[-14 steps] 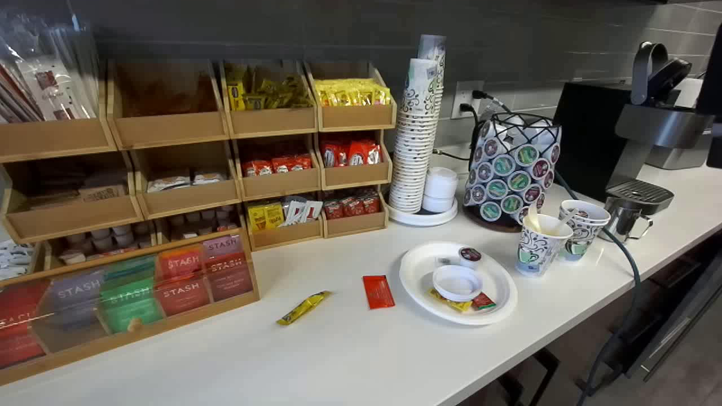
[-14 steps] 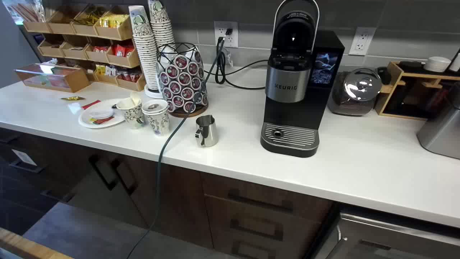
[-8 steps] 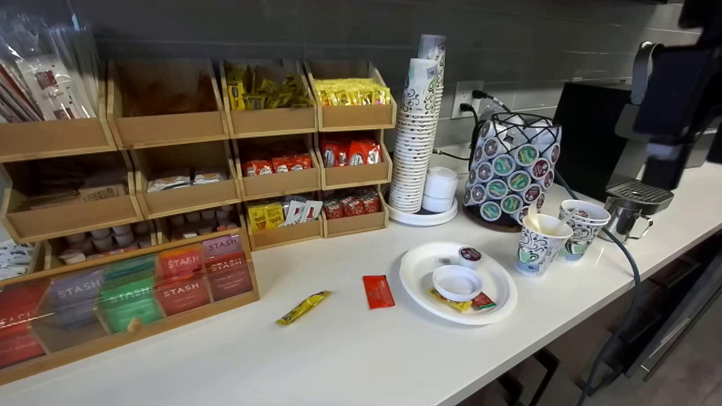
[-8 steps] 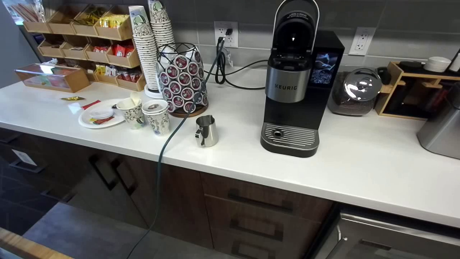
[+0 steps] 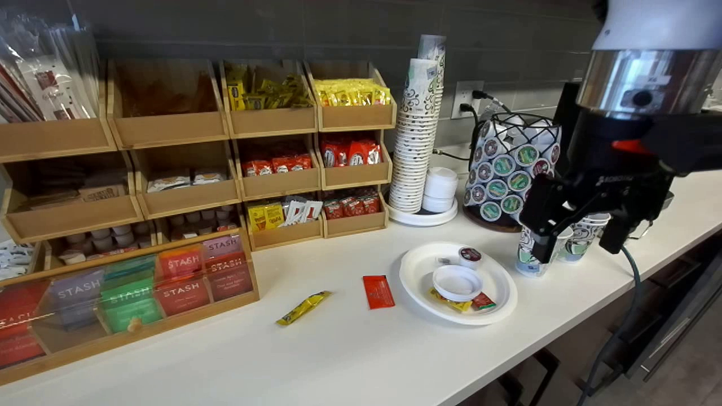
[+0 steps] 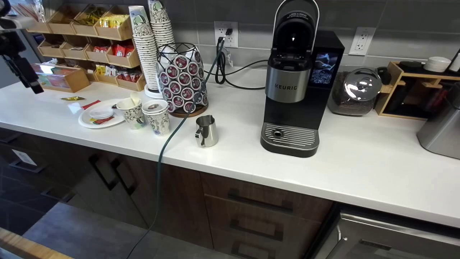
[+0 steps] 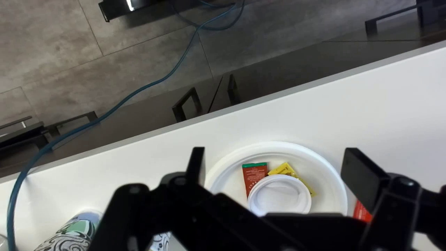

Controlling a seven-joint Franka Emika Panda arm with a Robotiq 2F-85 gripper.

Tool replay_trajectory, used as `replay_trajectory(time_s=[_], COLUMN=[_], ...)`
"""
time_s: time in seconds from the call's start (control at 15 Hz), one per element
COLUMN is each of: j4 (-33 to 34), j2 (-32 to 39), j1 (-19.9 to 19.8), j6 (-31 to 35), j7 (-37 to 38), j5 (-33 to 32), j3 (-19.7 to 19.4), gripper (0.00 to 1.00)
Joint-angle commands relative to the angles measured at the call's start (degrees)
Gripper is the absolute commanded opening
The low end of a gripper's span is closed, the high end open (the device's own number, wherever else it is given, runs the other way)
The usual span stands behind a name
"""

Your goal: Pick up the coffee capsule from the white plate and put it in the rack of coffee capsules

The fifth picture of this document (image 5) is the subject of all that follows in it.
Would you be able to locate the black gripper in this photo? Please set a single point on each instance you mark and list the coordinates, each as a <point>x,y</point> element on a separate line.
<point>639,148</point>

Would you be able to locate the red lid coffee capsule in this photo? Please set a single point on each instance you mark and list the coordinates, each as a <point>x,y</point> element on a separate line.
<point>471,255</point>

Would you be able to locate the patterned paper coffee cup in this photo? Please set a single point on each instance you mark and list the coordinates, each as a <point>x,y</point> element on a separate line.
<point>576,244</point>
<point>526,260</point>

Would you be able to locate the white disposable plate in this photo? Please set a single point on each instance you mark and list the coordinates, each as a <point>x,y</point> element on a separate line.
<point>421,220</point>
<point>419,285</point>

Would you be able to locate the red sauce packet green end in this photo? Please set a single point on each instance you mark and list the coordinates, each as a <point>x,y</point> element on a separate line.
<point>483,304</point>

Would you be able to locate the stack of white lids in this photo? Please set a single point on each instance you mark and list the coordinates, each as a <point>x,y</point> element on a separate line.
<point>441,191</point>

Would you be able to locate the black metal stand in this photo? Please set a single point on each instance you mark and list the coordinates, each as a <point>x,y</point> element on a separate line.
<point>537,373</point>

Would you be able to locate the yellow sauce packet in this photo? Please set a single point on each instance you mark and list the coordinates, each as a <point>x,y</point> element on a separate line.
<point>448,304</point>

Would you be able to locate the stack of patterned paper cups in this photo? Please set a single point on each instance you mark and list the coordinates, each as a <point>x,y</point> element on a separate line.
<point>431,45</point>
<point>415,136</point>

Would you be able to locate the plain red sauce packet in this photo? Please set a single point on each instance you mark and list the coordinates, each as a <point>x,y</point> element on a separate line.
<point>377,291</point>

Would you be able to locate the pile of small red packets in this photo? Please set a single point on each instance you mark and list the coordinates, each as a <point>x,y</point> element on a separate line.
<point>352,206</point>

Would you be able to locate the pile of large red packets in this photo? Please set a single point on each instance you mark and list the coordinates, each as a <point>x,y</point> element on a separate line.
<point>352,153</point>

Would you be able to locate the pile of white packets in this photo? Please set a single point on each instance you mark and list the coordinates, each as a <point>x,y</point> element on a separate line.
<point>184,181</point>
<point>303,210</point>

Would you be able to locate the yellow stick packet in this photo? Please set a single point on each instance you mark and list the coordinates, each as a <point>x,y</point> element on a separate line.
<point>303,308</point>

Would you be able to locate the pile of orange-red packets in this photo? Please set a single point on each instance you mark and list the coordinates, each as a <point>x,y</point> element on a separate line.
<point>278,166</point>

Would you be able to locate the pile of small yellow packets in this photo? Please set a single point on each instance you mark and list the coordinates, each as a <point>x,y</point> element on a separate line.
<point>265,217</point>

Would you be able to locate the pile of yellow-green tea packets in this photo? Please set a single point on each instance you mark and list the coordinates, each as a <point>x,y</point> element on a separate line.
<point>267,92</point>

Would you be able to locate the maroon Stash tea box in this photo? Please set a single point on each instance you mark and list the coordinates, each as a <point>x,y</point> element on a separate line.
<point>228,270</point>

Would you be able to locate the group of dark creamer cups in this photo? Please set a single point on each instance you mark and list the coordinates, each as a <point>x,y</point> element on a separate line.
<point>199,221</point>

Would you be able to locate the orange-red Stash tea box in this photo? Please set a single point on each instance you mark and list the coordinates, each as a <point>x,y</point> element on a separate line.
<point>184,282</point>

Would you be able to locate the wooden condiment organizer shelf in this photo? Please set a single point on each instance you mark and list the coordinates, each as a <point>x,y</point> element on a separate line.
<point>173,130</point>

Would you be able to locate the wooden tea box clear lid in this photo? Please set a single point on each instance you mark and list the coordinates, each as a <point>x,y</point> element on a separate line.
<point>149,330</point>

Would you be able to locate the green Stash tea box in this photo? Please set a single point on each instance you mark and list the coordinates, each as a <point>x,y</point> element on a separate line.
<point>132,297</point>

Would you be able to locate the group of light creamer cups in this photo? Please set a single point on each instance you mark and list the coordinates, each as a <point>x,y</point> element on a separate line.
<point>104,242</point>

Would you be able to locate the pile of brown packets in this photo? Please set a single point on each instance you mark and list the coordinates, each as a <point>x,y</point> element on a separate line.
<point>83,186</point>

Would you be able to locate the grey Stash tea box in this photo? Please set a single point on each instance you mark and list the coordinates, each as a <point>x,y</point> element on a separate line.
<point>74,297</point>

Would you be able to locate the clear bag of stirrers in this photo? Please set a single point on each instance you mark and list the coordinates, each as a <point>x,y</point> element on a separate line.
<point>53,76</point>

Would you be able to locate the pile of white sachets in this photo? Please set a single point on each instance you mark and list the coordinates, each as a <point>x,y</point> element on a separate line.
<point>15,260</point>

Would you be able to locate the red Stash tea box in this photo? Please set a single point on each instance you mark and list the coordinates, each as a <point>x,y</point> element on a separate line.
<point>20,323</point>

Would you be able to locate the white wall outlet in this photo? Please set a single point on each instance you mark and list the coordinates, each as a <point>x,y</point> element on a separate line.
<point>463,94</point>

